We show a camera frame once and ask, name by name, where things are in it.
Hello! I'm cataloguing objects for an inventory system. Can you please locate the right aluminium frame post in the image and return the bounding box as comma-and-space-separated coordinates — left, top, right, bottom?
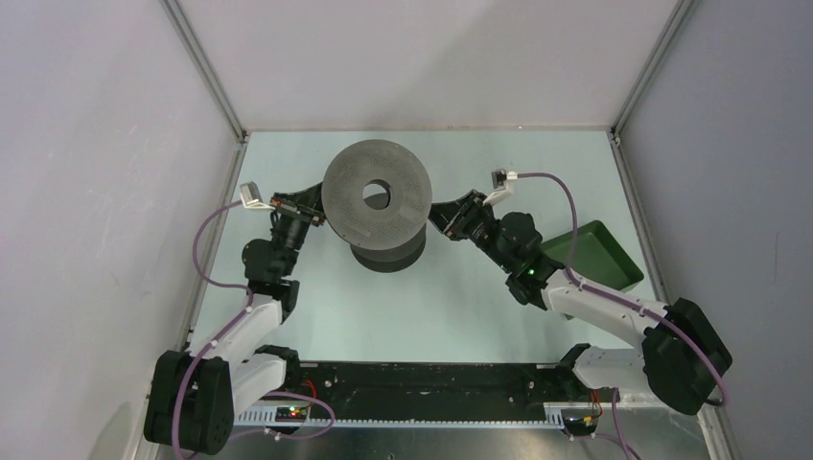
610, 0, 700, 146

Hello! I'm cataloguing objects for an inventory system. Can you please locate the aluminium frame post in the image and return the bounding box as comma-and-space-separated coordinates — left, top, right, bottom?
159, 0, 247, 144
610, 0, 700, 146

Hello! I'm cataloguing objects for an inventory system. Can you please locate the left aluminium frame post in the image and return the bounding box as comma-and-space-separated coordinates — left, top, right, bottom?
159, 0, 247, 144

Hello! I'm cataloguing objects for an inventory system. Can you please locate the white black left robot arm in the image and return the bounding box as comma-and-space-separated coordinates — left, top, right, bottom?
143, 182, 326, 455

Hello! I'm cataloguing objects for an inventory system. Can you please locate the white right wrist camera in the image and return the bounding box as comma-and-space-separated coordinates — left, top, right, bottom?
483, 169, 519, 206

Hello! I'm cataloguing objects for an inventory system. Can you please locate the white slotted cable duct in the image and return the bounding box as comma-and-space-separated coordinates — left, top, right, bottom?
234, 405, 565, 429

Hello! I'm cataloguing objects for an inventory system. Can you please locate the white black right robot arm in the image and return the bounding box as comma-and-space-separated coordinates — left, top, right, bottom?
429, 191, 733, 415

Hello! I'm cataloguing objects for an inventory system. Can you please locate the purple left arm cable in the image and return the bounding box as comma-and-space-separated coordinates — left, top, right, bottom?
171, 201, 337, 460

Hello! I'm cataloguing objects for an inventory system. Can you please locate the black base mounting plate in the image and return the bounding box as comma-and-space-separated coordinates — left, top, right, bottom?
281, 361, 592, 419

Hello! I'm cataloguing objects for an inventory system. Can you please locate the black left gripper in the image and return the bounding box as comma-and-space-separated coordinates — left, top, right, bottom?
269, 177, 338, 277

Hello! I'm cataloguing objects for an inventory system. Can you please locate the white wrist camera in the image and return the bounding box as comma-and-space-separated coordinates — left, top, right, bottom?
483, 169, 519, 206
239, 181, 274, 210

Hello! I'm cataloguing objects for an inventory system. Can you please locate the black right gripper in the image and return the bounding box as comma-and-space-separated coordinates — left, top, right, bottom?
421, 189, 515, 272

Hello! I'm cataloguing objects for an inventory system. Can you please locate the green tray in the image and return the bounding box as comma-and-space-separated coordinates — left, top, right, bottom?
572, 220, 644, 292

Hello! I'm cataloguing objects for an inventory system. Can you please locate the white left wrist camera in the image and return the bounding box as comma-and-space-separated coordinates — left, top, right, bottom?
239, 181, 274, 210

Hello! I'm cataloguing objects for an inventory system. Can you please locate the dark grey spool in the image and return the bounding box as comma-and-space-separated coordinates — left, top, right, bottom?
350, 225, 426, 273
321, 139, 432, 251

